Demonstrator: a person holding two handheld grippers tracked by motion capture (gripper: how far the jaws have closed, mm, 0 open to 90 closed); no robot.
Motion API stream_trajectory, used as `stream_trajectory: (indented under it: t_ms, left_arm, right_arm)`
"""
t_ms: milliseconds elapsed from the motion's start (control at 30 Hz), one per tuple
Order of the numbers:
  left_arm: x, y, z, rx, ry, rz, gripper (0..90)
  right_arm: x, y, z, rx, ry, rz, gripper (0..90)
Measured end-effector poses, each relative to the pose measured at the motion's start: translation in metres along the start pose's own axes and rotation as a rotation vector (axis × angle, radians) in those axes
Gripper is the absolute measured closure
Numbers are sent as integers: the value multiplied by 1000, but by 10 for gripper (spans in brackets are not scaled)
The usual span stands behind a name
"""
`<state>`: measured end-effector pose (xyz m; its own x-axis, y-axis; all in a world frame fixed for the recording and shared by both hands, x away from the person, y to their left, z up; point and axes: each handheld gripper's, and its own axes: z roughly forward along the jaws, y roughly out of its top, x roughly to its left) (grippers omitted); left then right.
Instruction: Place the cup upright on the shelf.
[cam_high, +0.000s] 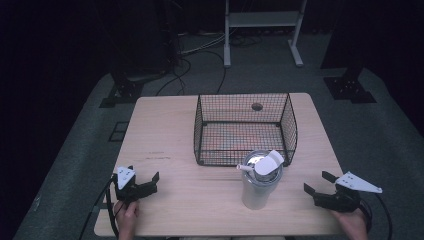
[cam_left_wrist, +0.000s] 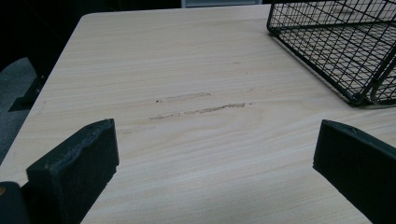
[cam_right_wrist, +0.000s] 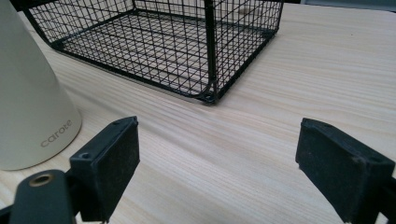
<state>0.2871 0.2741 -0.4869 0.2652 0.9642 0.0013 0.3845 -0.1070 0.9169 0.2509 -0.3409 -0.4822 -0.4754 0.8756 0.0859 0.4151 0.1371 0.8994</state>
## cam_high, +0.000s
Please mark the round dark table grommet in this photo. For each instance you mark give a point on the round dark table grommet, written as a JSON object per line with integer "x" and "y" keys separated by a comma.
{"x": 257, "y": 107}

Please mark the person's left hand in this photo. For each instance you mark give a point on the person's left hand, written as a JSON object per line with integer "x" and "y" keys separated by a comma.
{"x": 126, "y": 215}

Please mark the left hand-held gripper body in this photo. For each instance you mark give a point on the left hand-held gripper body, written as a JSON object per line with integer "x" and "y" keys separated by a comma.
{"x": 128, "y": 191}

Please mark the black flat stand base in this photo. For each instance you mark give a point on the black flat stand base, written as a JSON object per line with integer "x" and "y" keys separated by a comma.
{"x": 121, "y": 91}
{"x": 350, "y": 89}

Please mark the white metal stand frame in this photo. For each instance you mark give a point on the white metal stand frame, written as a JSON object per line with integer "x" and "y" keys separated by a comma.
{"x": 263, "y": 19}

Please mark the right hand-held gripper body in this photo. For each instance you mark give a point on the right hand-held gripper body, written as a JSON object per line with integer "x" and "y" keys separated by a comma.
{"x": 343, "y": 200}

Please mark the person's right hand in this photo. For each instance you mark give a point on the person's right hand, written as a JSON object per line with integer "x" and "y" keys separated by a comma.
{"x": 351, "y": 225}

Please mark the silver tumbler with white lid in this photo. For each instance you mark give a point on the silver tumbler with white lid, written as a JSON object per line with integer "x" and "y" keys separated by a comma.
{"x": 258, "y": 190}

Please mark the dark equipment cabinet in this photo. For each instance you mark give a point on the dark equipment cabinet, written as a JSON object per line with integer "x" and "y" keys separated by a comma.
{"x": 146, "y": 36}

